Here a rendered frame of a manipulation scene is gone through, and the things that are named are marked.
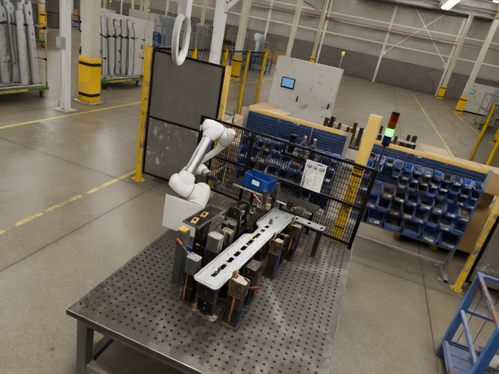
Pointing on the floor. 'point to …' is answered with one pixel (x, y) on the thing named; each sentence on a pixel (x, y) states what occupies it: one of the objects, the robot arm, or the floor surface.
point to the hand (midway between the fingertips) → (220, 185)
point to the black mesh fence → (289, 180)
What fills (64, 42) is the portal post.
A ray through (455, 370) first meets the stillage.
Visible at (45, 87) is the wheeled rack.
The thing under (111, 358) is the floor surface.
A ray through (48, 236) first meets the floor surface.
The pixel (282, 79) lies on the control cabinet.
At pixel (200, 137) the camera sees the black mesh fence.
